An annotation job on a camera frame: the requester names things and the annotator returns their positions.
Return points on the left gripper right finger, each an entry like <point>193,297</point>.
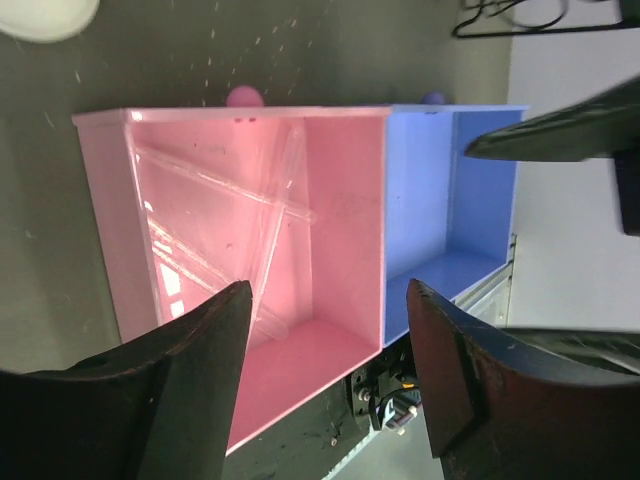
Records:
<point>496,407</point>

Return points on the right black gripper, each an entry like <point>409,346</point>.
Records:
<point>605,125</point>

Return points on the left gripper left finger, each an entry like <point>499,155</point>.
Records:
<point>157,407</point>

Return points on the clear plastic pipette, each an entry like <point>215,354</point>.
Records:
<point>186,277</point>
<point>217,184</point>
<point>280,182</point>

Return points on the white crucible lid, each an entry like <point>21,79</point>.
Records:
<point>46,21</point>

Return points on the blue plastic bin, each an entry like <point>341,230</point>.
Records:
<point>448,216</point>

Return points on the pink plastic bin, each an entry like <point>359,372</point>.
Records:
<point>322,313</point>

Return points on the black wire dish basket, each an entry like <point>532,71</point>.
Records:
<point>626,11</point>

